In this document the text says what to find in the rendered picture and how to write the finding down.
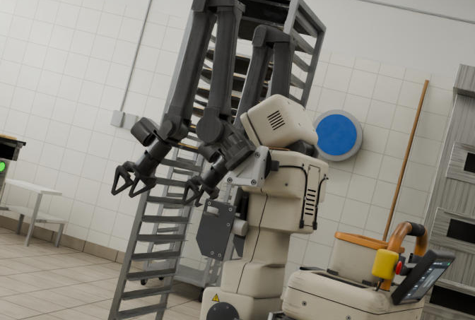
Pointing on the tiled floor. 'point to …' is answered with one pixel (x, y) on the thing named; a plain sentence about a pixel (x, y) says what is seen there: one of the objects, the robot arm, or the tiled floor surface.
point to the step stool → (34, 210)
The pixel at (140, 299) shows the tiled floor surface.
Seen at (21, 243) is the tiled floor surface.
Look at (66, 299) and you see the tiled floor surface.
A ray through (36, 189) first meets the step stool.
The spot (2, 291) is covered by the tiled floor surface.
